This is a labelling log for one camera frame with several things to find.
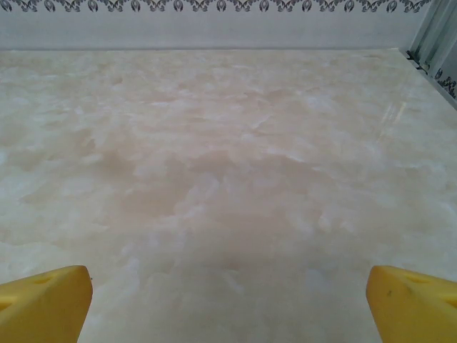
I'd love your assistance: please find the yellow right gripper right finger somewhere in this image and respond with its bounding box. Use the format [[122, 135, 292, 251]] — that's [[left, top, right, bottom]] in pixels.
[[366, 264, 457, 343]]

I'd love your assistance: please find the metal frame post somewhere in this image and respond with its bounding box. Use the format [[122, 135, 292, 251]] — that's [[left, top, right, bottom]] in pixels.
[[406, 0, 457, 99]]

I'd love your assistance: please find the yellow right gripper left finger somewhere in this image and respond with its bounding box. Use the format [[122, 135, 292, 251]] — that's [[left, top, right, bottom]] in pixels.
[[0, 264, 93, 343]]

